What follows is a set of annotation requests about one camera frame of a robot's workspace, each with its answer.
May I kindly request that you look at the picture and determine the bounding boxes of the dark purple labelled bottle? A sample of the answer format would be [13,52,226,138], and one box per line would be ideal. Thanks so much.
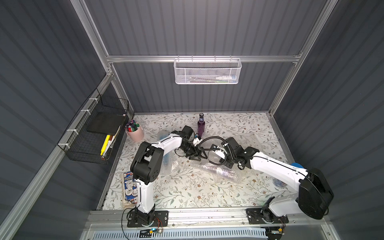
[202,165,238,182]

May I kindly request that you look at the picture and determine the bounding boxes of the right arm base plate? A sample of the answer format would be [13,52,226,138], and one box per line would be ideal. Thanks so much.
[246,207,289,225]

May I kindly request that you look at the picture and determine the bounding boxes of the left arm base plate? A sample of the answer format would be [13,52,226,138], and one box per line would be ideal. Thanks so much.
[127,209,169,228]

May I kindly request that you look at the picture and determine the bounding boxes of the yellow highlighter in basket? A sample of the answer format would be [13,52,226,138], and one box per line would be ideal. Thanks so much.
[100,135,111,156]

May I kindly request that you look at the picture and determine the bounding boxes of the white wire wall basket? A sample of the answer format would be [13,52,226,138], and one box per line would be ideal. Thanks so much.
[174,58,242,85]

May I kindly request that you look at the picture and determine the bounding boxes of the black notebook in basket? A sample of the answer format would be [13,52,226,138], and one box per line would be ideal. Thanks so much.
[87,112,126,136]

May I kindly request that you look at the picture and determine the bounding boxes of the blue liquid glass bottle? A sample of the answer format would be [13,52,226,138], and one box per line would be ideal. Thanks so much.
[162,137,172,169]

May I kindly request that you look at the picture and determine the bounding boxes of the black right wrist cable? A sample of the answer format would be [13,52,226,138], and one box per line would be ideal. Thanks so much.
[197,136,230,166]

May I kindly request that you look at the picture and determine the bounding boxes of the pink marker cup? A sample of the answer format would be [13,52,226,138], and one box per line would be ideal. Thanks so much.
[125,120,144,142]

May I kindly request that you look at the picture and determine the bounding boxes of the purple liquid glass bottle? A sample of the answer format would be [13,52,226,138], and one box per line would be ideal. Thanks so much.
[198,113,206,137]

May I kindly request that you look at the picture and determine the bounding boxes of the black wire wall basket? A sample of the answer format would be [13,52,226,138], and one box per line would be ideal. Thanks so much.
[58,90,130,165]

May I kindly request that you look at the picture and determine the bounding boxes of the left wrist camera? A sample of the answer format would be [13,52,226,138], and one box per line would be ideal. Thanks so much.
[193,136,202,147]

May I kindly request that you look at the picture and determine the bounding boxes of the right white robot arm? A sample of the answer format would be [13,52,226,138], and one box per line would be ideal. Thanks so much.
[208,138,334,224]

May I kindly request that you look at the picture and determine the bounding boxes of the blue sticker sheet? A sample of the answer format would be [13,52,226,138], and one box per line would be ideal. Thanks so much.
[122,172,138,205]

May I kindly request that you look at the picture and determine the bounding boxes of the blue-lid pencil jar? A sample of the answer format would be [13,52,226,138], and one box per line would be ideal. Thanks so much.
[273,163,303,188]

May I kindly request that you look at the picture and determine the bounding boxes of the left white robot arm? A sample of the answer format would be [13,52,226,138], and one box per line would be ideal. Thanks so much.
[130,126,208,226]

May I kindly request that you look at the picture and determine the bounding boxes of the white ventilated cable duct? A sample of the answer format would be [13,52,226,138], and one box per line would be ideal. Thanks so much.
[90,227,268,240]

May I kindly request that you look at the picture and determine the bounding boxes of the aluminium front rail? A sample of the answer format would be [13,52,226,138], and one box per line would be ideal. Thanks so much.
[86,205,329,229]

